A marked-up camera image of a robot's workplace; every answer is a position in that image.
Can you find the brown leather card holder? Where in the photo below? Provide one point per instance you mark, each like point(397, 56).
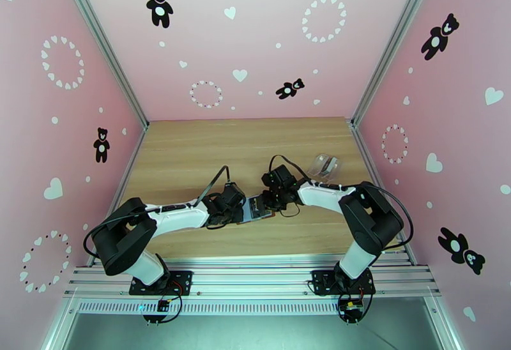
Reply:
point(245, 219)

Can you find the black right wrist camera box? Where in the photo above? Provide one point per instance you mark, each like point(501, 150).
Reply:
point(279, 175)

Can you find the black VIP card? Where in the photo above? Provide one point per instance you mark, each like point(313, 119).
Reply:
point(257, 208)

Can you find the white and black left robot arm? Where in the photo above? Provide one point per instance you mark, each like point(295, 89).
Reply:
point(119, 237)

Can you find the aluminium frame post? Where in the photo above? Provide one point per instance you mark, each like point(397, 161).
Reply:
point(102, 41)
point(393, 41)

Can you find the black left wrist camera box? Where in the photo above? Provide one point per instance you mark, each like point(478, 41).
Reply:
point(232, 194)

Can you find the clear acrylic card box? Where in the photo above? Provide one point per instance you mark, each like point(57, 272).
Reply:
point(313, 167)

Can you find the perforated grey metal panel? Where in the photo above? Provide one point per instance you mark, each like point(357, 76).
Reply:
point(255, 333)

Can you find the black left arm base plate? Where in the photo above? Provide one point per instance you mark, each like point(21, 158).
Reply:
point(181, 281)

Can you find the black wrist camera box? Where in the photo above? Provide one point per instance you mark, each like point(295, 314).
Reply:
point(279, 175)
point(232, 194)

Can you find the aluminium mounting rail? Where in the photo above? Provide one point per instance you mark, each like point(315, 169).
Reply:
point(255, 277)

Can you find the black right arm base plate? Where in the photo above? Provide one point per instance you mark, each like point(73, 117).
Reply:
point(321, 283)

